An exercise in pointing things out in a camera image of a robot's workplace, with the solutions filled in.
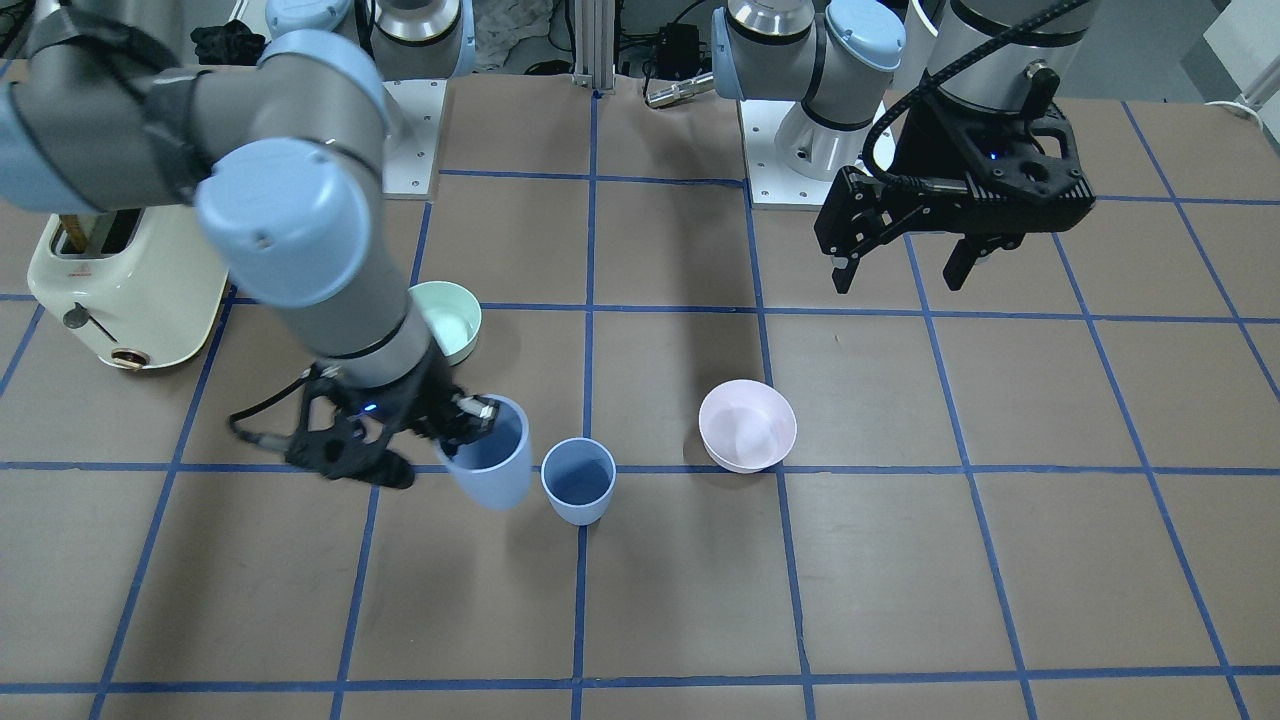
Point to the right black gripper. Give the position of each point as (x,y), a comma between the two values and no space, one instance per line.
(425,398)

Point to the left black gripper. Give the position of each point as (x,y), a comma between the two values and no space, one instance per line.
(928,150)

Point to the blue cup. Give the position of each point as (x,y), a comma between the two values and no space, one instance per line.
(578,476)
(495,470)

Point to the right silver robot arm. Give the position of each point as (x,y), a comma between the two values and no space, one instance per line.
(283,165)

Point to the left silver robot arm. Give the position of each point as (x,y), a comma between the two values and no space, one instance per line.
(837,62)

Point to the mint green bowl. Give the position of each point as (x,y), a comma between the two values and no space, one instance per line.
(454,314)

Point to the pink bowl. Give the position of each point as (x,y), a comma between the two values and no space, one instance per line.
(746,426)

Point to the cream toaster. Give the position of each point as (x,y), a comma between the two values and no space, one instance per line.
(146,294)

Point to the bread slice in toaster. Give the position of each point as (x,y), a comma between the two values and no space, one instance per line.
(76,232)

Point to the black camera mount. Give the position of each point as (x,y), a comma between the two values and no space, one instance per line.
(1020,170)
(313,444)

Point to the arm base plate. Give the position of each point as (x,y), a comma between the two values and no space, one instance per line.
(791,158)
(416,109)

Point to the aluminium frame post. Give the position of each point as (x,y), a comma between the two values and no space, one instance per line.
(594,45)

